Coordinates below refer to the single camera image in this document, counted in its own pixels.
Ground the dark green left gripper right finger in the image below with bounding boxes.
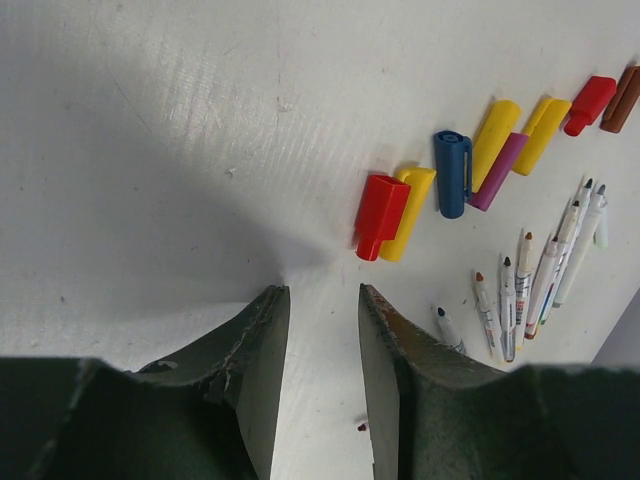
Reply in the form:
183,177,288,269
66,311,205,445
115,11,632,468
358,285,639,479

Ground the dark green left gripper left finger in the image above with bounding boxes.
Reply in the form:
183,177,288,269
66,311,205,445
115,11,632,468
1,286,290,479

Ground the red whiteboard marker cap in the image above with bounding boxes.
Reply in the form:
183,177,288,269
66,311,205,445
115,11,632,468
355,174,411,261

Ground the yellow marker cap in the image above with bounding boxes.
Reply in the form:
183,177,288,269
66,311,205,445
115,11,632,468
472,100,521,193
379,167,436,262
512,97,572,176

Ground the grey cap whiteboard marker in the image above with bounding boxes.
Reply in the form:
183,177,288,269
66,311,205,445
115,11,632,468
553,184,607,308

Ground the blue marker cap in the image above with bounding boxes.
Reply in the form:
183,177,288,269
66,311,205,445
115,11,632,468
433,130,473,219

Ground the magenta marker cap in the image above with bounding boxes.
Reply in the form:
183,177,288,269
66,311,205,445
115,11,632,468
471,133,529,211

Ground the blue cap marker pen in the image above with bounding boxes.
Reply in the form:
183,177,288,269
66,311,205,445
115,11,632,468
436,307,467,355

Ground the yellow cap marker pen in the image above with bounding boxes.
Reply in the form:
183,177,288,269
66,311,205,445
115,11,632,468
515,232,533,351

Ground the red cap marker group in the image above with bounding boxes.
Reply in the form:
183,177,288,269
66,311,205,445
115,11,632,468
525,236,558,340

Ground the brown cap marker pen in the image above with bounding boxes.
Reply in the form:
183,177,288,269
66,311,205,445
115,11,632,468
555,178,594,297

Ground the white lime-tipped marker body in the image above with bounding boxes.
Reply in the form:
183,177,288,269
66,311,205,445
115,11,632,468
594,198,609,250

